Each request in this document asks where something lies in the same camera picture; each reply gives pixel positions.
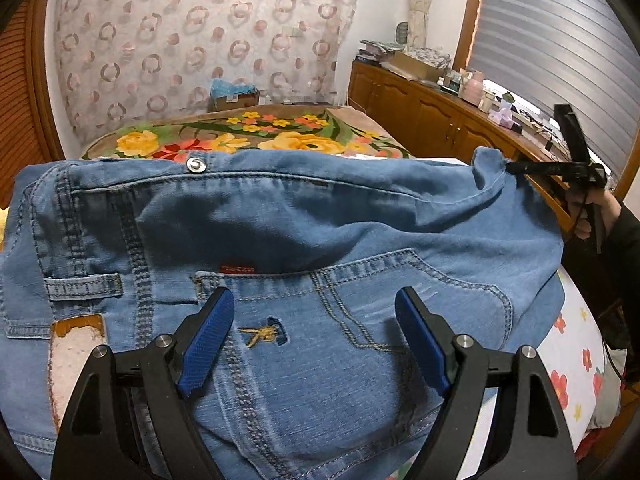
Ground blue denim jeans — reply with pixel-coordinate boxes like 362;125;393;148
1;148;564;479

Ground right hand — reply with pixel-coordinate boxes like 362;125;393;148
565;188;622;240

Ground white floral strawberry quilt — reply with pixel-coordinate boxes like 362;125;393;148
384;156;609;480

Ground pink jar on sideboard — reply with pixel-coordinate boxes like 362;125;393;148
458;70;485;106

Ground grey window blind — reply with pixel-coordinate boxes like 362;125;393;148
469;0;639;174

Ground wooden sideboard cabinet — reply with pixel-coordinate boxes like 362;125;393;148
347;58;616;236

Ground wooden slatted wardrobe door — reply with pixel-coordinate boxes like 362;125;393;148
0;0;64;208

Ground cardboard box with blue cloth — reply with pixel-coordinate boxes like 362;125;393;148
207;78;259;113

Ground patterned lace curtain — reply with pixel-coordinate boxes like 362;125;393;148
53;0;357;145

